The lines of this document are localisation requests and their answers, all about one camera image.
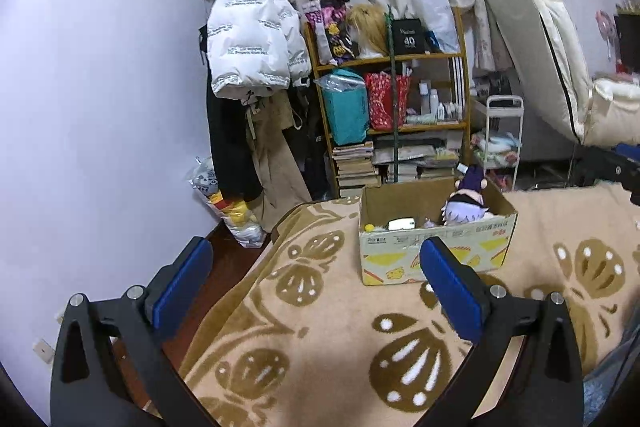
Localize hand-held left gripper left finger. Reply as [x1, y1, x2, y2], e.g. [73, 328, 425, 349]
[49, 236, 221, 427]

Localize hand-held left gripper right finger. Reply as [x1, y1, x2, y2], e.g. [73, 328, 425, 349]
[419, 236, 585, 427]

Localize printed cardboard box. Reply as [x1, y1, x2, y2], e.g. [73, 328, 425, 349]
[358, 177, 519, 287]

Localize purple-haired plush doll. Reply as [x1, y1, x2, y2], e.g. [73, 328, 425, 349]
[440, 164, 491, 226]

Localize cream cushion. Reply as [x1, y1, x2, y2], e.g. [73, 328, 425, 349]
[582, 77, 640, 148]

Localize plastic bag of toys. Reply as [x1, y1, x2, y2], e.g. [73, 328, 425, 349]
[189, 156, 268, 249]

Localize black board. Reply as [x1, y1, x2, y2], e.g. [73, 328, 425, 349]
[614, 12, 640, 72]

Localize pink plush figure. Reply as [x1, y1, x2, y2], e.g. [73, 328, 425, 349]
[595, 9, 618, 58]

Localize beige patterned blanket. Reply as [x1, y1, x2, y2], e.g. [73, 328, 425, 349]
[177, 181, 640, 427]

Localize white trolley cart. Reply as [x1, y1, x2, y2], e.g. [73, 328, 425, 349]
[472, 94, 524, 192]

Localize pile of papers and books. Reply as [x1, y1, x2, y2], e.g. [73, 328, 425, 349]
[372, 132, 466, 182]

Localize black coat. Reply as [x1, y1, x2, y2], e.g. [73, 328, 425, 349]
[206, 92, 263, 202]

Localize stack of magazines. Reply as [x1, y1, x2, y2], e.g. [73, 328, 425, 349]
[331, 141, 381, 198]

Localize white mattress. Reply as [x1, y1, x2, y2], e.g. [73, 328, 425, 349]
[482, 0, 593, 145]

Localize beige trousers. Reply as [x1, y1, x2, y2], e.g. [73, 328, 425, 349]
[245, 89, 313, 233]

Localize wooden shelf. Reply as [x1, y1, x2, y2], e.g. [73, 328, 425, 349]
[302, 7, 473, 200]

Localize white upright boards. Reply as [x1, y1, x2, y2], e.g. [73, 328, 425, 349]
[450, 56, 465, 108]

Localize row of white bottles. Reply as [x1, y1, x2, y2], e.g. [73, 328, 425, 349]
[419, 79, 463, 120]

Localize person's blue jeans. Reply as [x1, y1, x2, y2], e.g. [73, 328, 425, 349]
[582, 327, 640, 427]

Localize green pole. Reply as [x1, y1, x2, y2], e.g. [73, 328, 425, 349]
[385, 4, 401, 184]

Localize black jacket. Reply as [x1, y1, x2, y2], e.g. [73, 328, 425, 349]
[290, 87, 332, 202]

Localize red gift bag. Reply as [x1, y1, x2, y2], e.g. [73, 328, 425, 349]
[364, 72, 412, 131]

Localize teal bag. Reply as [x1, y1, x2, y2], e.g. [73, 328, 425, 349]
[316, 68, 371, 146]

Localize white plastic bag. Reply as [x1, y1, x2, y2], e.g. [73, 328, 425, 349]
[417, 0, 461, 54]

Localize black gift box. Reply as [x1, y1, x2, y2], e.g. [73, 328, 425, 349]
[391, 18, 428, 55]

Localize white puffer jacket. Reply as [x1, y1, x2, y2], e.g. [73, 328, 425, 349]
[206, 0, 312, 98]

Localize blonde wig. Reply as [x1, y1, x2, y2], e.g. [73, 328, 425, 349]
[347, 3, 396, 58]

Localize colourful comic packs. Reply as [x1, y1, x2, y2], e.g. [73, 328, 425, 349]
[305, 0, 358, 62]

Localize wall socket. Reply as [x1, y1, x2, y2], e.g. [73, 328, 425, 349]
[32, 338, 55, 364]

